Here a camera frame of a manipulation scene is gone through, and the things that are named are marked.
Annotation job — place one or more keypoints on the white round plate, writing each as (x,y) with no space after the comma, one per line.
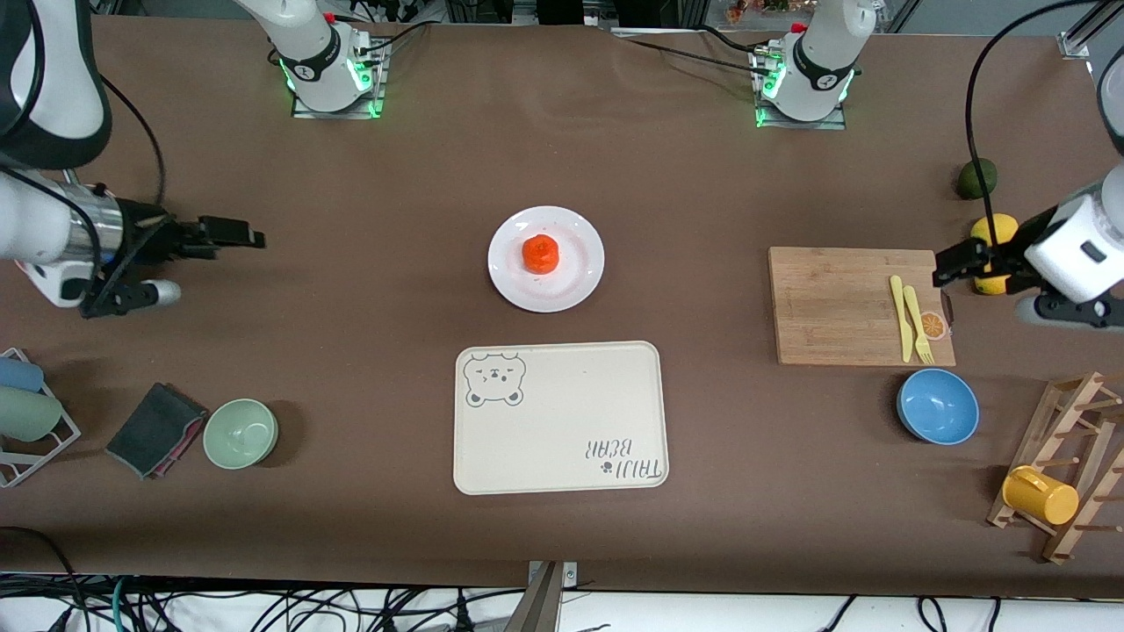
(571,281)

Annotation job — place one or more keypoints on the wooden cutting board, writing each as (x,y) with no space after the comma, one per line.
(825,307)

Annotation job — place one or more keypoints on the colourful toy pile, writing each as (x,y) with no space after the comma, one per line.
(760,7)

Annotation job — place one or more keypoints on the dark green avocado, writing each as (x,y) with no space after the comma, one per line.
(982,180)

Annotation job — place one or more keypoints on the dark grey folded cloth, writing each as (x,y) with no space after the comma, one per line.
(154,430)

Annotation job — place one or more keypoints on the pale green cup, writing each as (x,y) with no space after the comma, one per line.
(26,414)

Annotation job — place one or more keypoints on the light green bowl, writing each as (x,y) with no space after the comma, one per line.
(241,434)

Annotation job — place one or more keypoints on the aluminium frame rail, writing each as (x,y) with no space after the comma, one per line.
(1089,26)

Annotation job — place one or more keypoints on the orange slice tag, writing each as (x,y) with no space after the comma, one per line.
(933,326)

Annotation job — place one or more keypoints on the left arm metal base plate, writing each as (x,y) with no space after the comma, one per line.
(839,121)

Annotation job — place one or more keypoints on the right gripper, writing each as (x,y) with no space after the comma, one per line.
(147,234)

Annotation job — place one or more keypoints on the yellow plastic knife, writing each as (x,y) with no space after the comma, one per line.
(901,316)

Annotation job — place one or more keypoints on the light blue cup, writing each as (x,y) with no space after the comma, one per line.
(18,374)

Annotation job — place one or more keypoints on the blue bowl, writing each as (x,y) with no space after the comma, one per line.
(938,406)

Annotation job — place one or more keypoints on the yellow mug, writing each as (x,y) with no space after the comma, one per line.
(1041,498)

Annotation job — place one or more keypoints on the wooden mug rack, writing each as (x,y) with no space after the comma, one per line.
(1067,412)

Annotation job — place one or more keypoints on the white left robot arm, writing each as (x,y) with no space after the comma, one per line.
(821,53)

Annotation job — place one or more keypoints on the yellow plastic fork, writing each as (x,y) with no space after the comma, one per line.
(916,320)

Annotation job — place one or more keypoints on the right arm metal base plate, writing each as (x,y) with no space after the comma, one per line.
(378,88)

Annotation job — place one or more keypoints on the orange fruit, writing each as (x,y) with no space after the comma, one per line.
(541,254)

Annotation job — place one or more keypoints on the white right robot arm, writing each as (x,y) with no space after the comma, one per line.
(53,79)

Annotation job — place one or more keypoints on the cream bear print tray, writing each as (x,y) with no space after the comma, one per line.
(562,421)

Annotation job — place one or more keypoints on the yellow lemon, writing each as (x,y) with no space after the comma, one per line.
(997,226)
(992,286)

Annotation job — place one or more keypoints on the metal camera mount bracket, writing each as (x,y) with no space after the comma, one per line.
(549,584)

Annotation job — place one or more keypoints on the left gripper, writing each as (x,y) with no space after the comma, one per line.
(1004,257)

